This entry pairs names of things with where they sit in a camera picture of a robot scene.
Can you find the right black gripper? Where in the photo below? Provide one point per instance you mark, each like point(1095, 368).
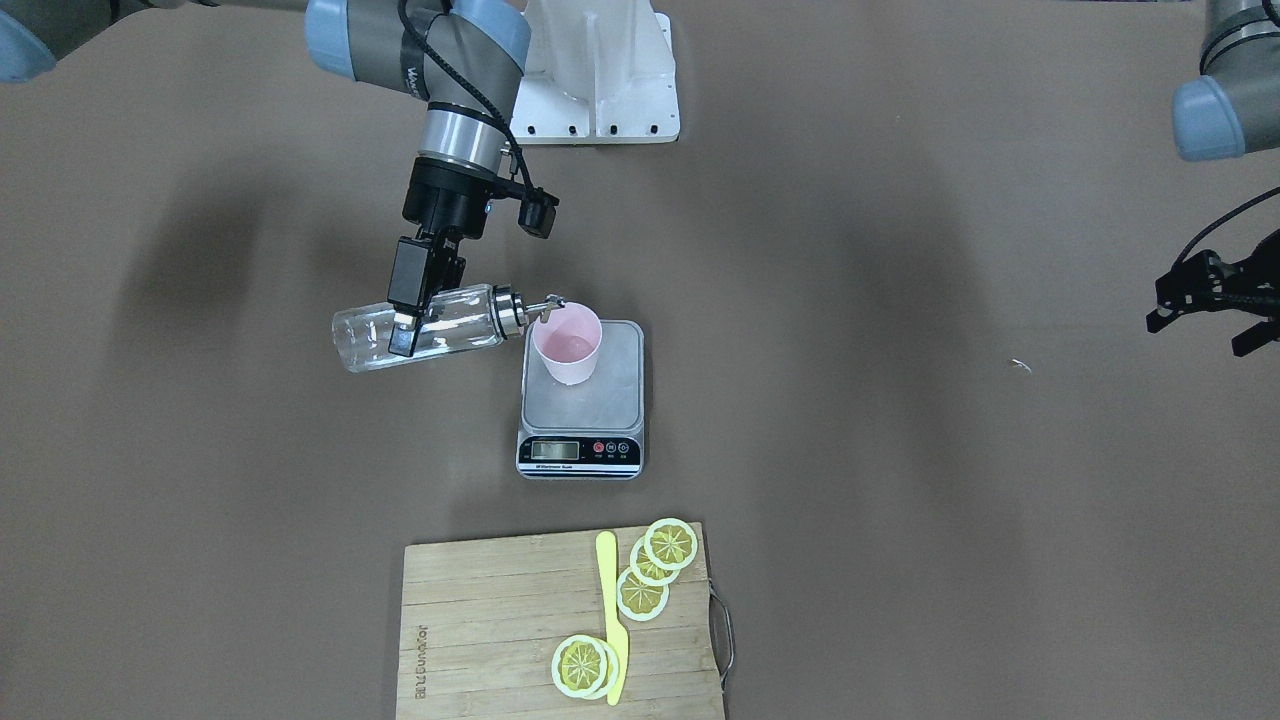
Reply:
point(447, 203)

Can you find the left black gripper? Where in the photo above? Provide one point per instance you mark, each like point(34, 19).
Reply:
point(1212, 280)

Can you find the glass sauce dispenser bottle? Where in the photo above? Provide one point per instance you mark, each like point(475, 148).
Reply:
point(377, 337)

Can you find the pink plastic cup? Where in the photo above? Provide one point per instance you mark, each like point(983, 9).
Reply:
point(568, 342)

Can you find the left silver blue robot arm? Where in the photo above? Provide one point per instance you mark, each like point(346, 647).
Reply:
point(1228, 111)

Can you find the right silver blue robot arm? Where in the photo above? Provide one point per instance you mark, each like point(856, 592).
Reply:
point(465, 60)

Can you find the digital kitchen scale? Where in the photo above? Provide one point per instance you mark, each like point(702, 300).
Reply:
point(593, 430)

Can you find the yellow plastic knife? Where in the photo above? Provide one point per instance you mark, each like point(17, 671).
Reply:
point(616, 635)

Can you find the wooden cutting board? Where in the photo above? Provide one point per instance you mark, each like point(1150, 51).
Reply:
point(480, 621)

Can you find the lemon slice single front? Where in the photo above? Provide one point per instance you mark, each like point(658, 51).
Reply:
point(577, 667)

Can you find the lemon slice under front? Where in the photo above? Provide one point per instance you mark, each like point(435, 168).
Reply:
point(612, 670)

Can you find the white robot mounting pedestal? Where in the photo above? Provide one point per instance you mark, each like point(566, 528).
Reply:
point(598, 73)

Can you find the lemon slice near handle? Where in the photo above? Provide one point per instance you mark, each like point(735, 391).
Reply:
point(671, 544)

